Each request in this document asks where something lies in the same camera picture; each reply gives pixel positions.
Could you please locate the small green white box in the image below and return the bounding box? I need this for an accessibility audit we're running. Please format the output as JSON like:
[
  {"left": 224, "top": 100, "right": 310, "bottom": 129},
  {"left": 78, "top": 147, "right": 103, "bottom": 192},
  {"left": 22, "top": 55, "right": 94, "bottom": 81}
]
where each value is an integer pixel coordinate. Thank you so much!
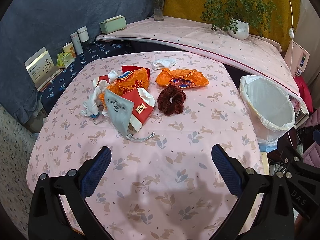
[{"left": 56, "top": 53, "right": 74, "bottom": 69}]

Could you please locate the small orange print box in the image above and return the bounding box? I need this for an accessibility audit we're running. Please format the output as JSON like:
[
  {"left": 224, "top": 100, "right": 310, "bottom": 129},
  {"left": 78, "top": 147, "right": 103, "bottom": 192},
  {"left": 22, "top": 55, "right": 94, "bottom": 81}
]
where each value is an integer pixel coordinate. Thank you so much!
[{"left": 62, "top": 42, "right": 76, "bottom": 58}]

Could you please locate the pink appliance with display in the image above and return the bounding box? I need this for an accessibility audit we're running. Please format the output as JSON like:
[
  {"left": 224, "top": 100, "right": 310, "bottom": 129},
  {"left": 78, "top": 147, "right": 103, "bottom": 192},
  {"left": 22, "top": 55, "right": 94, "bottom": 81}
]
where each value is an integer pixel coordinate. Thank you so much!
[{"left": 284, "top": 41, "right": 310, "bottom": 76}]

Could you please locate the pink dotted bench cover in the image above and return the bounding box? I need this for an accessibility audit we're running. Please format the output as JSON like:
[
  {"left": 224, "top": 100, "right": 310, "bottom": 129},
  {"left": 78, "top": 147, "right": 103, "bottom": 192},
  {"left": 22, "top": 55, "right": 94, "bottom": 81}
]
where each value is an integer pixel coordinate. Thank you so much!
[{"left": 97, "top": 16, "right": 307, "bottom": 109}]

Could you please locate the white tissue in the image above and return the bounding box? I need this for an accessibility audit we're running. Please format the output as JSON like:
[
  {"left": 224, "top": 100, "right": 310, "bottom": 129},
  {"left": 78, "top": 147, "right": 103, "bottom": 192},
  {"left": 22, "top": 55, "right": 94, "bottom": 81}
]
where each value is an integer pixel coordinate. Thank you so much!
[{"left": 152, "top": 59, "right": 177, "bottom": 70}]

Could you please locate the white cylindrical jar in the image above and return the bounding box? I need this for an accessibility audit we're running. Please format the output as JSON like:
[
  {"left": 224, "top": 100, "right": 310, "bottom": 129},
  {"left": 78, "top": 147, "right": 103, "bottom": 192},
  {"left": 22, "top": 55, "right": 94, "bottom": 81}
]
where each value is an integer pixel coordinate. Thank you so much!
[{"left": 77, "top": 26, "right": 89, "bottom": 43}]

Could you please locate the grey drawstring pouch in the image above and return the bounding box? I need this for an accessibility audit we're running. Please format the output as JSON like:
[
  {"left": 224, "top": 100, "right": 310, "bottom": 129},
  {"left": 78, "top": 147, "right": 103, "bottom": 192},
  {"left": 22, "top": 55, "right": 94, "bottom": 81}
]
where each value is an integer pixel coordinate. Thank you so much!
[{"left": 106, "top": 92, "right": 155, "bottom": 142}]

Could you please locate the white gold card box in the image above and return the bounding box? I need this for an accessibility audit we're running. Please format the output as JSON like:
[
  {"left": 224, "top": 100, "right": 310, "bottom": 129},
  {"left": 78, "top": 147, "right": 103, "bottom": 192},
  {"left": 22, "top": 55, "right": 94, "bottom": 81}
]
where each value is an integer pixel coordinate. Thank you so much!
[{"left": 24, "top": 47, "right": 62, "bottom": 92}]

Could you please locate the red fabric item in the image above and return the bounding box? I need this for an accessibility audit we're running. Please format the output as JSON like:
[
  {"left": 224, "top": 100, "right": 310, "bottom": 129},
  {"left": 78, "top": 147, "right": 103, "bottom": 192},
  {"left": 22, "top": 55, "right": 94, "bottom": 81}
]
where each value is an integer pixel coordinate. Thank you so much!
[{"left": 294, "top": 76, "right": 314, "bottom": 113}]

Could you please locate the trash bin with white liner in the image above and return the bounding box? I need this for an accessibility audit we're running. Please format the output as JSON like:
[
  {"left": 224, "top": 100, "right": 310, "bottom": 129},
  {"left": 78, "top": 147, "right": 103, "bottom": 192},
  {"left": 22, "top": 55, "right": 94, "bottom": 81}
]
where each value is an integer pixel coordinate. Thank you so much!
[{"left": 239, "top": 75, "right": 296, "bottom": 153}]

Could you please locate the pink rabbit print tablecloth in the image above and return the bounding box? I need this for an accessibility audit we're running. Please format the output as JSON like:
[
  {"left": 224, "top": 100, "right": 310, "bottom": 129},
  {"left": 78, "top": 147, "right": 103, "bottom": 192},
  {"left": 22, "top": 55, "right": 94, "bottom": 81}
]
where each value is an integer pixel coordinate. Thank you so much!
[{"left": 27, "top": 51, "right": 267, "bottom": 239}]

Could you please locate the white pot green plant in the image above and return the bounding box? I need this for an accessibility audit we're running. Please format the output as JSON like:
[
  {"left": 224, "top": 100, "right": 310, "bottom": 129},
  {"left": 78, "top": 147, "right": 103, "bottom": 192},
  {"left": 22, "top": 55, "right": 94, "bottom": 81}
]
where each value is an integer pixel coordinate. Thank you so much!
[{"left": 200, "top": 0, "right": 282, "bottom": 37}]

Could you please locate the orange plastic bag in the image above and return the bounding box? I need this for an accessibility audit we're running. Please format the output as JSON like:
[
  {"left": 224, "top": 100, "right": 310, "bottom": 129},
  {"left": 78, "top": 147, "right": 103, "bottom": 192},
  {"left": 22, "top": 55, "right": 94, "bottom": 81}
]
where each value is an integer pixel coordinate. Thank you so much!
[
  {"left": 100, "top": 69, "right": 150, "bottom": 109},
  {"left": 156, "top": 68, "right": 209, "bottom": 89}
]

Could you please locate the mint green storage box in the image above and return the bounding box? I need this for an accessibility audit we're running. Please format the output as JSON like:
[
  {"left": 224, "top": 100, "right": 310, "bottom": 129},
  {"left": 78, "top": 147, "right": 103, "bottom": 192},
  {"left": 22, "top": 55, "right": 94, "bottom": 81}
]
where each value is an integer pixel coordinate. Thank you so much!
[{"left": 99, "top": 15, "right": 126, "bottom": 34}]

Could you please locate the pink quilted jacket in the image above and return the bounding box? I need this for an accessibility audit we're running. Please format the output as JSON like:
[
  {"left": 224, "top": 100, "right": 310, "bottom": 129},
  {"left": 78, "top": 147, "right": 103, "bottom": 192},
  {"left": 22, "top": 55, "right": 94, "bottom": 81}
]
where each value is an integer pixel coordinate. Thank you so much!
[{"left": 302, "top": 108, "right": 319, "bottom": 168}]

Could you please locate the white tall bottle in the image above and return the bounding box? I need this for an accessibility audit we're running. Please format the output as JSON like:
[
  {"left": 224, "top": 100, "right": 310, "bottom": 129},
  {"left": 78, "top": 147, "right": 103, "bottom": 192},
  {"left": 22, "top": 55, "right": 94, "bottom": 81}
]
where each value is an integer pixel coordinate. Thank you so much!
[{"left": 70, "top": 32, "right": 83, "bottom": 55}]

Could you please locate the white glove cloth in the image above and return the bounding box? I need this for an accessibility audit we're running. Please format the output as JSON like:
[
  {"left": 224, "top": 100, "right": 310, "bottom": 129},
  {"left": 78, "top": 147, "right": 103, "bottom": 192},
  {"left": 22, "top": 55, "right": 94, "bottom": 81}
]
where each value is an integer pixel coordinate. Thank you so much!
[{"left": 80, "top": 70, "right": 118, "bottom": 118}]

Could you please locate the navy leaf print cloth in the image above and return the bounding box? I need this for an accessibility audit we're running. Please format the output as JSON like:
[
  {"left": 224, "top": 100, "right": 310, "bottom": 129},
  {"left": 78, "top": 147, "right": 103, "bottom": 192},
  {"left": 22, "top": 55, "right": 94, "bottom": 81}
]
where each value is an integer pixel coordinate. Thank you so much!
[{"left": 37, "top": 40, "right": 123, "bottom": 114}]

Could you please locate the white cord with switch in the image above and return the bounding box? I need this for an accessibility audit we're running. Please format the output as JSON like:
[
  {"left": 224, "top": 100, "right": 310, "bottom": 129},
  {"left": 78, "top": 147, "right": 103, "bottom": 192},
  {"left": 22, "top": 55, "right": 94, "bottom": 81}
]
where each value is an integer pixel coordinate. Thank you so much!
[{"left": 283, "top": 0, "right": 302, "bottom": 75}]

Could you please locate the dark red velvet scrunchie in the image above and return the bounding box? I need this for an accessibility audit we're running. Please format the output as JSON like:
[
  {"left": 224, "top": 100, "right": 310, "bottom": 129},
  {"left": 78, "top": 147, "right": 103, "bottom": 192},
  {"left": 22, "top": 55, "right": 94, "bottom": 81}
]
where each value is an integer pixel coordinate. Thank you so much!
[{"left": 157, "top": 85, "right": 186, "bottom": 116}]

